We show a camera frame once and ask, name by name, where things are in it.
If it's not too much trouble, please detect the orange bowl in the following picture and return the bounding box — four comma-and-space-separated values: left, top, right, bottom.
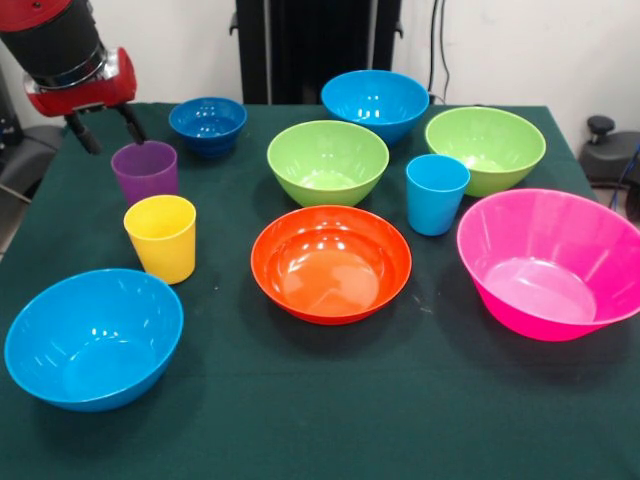
250, 204, 413, 326

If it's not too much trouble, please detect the light blue cup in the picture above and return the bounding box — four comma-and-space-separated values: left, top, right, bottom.
405, 154, 471, 237

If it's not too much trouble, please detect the light blue bowl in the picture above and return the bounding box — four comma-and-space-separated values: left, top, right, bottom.
3, 268, 185, 413
320, 69, 431, 148

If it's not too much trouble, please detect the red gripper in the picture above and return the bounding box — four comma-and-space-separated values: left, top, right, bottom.
24, 47, 149, 156

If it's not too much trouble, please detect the purple cup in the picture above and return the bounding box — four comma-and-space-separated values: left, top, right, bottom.
110, 140, 179, 206

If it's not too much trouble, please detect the pink bowl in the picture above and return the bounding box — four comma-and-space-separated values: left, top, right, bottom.
456, 188, 640, 343

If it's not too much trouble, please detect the black pedestal leg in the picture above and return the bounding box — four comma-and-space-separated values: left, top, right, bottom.
578, 115, 640, 189
0, 124, 66, 201

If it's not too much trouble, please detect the green bowl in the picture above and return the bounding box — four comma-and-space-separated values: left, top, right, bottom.
266, 119, 390, 208
424, 106, 547, 198

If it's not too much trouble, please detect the small dark blue bowl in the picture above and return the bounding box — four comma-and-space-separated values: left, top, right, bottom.
168, 96, 248, 158

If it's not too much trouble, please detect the dark green table cloth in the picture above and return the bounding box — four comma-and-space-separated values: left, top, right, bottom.
0, 102, 640, 480

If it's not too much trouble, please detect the yellow cup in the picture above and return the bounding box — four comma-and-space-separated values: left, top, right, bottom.
123, 194, 197, 286

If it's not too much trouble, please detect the blue cable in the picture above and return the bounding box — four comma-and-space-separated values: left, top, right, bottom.
607, 142, 640, 211

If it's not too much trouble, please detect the black wall cable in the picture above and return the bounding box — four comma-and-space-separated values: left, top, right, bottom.
428, 0, 452, 104

